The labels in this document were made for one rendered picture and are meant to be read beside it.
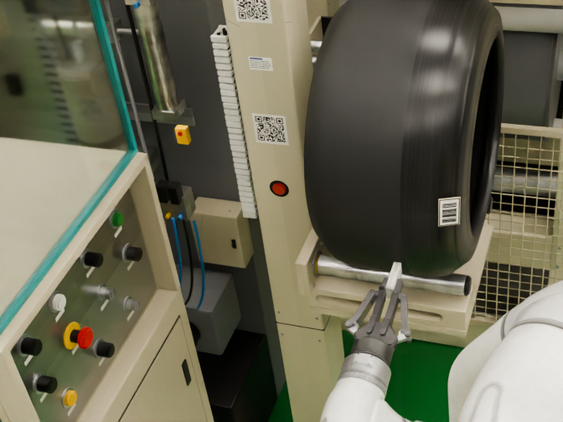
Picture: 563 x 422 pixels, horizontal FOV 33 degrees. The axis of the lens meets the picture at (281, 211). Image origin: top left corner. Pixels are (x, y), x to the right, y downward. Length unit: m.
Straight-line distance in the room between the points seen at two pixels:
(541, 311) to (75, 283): 0.95
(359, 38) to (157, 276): 0.72
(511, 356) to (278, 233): 1.13
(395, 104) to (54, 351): 0.77
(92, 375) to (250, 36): 0.75
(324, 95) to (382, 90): 0.11
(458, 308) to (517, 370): 0.96
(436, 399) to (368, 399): 1.36
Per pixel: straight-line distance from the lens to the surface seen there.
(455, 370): 1.42
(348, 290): 2.12
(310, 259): 2.08
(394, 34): 1.78
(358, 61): 1.76
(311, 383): 2.55
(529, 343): 1.15
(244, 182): 2.14
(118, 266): 1.97
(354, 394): 1.66
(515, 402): 1.09
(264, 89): 1.95
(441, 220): 1.76
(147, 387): 2.07
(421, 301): 2.08
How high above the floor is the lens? 2.33
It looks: 39 degrees down
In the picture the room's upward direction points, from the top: 8 degrees counter-clockwise
